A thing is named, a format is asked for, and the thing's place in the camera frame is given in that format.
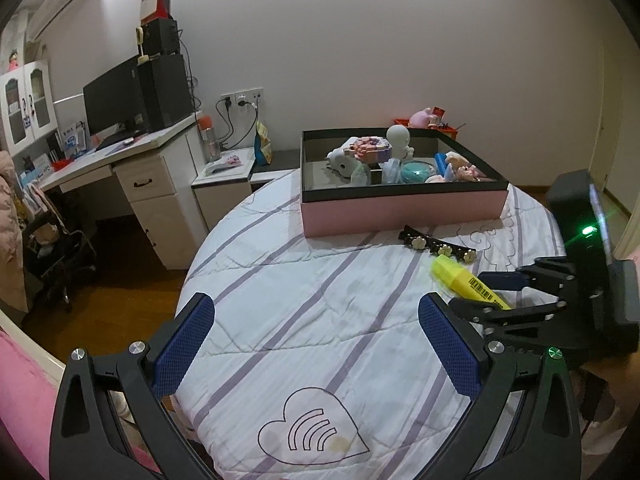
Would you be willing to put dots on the small big-headed doll figurine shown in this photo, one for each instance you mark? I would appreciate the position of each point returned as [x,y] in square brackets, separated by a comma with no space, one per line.
[462,167]

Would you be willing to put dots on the blue tube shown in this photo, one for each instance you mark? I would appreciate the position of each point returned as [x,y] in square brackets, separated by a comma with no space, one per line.
[442,162]

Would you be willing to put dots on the pink bed sheet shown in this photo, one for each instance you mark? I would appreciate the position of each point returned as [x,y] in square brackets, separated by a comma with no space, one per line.
[25,400]

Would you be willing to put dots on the pink flat packet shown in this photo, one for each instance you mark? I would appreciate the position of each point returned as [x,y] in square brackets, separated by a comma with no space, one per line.
[227,162]

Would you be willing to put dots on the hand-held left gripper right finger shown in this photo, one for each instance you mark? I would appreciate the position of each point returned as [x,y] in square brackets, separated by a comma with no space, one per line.
[450,347]

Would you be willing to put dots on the small pink doll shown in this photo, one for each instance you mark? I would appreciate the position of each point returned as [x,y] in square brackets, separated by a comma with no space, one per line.
[14,60]

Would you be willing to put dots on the water bottle with red cap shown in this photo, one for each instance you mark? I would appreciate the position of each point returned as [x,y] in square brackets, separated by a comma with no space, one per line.
[209,137]

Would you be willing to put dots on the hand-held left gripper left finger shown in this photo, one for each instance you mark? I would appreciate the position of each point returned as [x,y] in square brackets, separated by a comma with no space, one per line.
[185,345]

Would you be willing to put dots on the black computer tower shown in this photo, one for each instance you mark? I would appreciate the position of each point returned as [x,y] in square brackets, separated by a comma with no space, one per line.
[167,92]

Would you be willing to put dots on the blue printed box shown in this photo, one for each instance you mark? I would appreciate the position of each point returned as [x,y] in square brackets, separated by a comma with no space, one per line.
[72,137]

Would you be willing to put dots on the white elephant toy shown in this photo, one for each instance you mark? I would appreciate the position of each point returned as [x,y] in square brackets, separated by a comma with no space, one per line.
[342,162]

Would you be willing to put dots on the low dark-topped cabinet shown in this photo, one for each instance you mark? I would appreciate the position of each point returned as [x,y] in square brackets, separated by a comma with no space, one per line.
[277,160]

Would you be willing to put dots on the white glass-door cabinet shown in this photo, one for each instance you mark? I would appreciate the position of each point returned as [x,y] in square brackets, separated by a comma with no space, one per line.
[27,105]

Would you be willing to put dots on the white air conditioner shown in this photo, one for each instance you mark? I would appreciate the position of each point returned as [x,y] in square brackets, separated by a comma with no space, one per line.
[62,2]

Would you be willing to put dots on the teal round compact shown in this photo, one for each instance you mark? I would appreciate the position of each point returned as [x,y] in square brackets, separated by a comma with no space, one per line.
[417,172]

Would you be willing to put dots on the black computer monitor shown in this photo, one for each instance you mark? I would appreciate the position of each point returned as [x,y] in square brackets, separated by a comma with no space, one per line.
[112,97]

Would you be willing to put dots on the white door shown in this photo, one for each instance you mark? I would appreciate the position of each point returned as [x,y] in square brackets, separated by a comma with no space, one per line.
[607,135]

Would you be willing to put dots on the black keyboard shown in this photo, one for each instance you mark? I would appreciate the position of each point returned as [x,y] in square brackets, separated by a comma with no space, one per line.
[117,140]

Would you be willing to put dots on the red storage crate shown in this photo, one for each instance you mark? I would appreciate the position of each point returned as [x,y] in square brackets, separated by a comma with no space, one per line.
[450,132]

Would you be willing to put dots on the white bedside cabinet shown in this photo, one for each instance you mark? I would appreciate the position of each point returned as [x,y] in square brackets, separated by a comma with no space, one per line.
[220,200]

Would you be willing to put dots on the yellow highlighter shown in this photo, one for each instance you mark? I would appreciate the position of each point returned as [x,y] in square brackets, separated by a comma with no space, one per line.
[460,275]

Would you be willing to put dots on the red desk item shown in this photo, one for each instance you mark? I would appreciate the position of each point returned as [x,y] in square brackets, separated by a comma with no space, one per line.
[64,163]

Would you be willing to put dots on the black speaker box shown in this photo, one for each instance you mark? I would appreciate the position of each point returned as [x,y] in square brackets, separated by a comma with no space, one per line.
[160,37]

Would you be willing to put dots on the blue yellow snack bag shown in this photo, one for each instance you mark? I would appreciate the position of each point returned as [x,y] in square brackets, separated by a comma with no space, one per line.
[262,142]

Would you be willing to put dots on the desk calendar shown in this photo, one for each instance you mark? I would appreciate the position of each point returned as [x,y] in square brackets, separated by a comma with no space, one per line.
[149,7]

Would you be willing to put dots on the black flowered hair clip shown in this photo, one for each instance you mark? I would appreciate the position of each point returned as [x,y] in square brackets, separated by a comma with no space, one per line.
[437,246]

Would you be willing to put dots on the beige plush toy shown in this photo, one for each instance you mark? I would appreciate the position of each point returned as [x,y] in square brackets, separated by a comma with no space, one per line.
[45,232]

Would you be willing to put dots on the pink plush toy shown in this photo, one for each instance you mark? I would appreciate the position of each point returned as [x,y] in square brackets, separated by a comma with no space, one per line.
[424,117]

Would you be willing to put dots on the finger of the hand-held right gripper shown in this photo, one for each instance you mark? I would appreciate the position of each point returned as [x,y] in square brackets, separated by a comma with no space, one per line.
[475,310]
[505,280]

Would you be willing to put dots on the white round-head figurine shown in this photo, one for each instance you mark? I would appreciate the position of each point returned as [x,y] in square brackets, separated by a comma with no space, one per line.
[400,140]

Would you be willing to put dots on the white desk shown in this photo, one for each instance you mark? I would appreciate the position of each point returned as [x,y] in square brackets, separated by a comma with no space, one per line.
[155,195]

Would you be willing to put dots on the pink storage box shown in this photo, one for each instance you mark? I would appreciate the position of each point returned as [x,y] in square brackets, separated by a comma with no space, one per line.
[400,212]

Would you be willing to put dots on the small yellow desk ornament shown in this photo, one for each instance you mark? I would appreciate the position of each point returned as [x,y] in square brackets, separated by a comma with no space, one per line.
[142,45]

